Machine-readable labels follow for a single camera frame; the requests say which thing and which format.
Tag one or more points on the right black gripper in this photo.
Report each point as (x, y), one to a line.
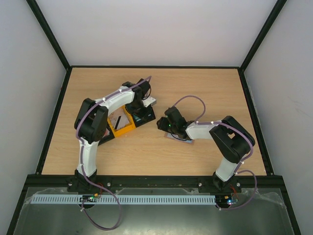
(162, 123)

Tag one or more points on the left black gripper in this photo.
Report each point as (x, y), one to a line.
(132, 110)

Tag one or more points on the yellow plastic bin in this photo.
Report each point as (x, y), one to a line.
(128, 128)

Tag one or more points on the black bin with teal cards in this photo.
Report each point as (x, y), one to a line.
(143, 115)

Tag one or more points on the black bin with red cards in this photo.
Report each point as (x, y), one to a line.
(108, 136)

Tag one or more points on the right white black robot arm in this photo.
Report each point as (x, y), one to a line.
(232, 139)

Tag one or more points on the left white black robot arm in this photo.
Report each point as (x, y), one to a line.
(92, 120)

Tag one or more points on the white floral card stack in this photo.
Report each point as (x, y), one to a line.
(119, 119)

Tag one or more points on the light blue slotted cable duct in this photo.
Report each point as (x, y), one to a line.
(125, 199)

